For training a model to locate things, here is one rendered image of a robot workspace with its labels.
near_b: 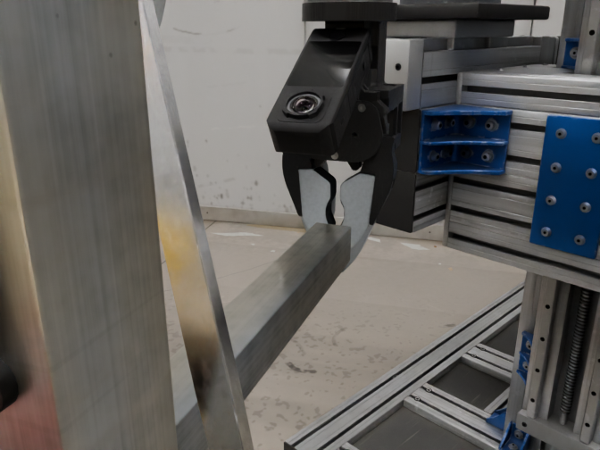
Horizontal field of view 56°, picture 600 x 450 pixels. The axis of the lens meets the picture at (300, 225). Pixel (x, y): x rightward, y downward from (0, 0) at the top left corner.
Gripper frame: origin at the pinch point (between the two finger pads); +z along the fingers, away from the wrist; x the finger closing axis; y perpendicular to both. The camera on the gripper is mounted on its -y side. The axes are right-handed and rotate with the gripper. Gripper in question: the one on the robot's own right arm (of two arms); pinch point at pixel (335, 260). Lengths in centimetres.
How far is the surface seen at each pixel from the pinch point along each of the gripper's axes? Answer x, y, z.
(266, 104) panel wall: 105, 221, 18
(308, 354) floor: 42, 109, 83
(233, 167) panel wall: 124, 219, 52
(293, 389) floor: 39, 90, 83
